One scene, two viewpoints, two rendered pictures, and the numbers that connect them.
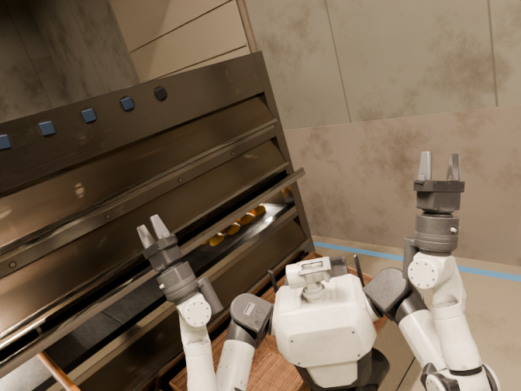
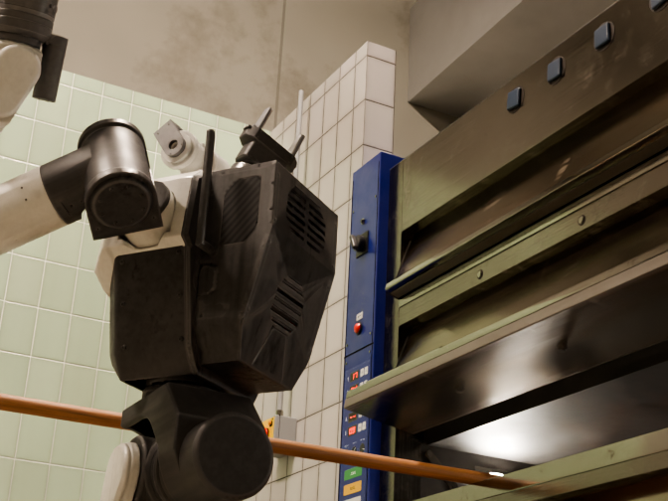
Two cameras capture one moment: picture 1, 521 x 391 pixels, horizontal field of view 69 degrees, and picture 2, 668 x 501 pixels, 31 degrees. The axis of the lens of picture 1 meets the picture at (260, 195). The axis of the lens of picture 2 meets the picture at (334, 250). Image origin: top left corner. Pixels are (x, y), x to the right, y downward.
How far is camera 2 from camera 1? 267 cm
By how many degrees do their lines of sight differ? 111
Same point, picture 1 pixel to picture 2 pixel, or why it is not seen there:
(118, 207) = (598, 204)
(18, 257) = (486, 265)
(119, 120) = (641, 32)
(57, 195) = (542, 177)
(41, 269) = (505, 295)
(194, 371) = not seen: hidden behind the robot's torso
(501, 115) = not seen: outside the picture
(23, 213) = (506, 202)
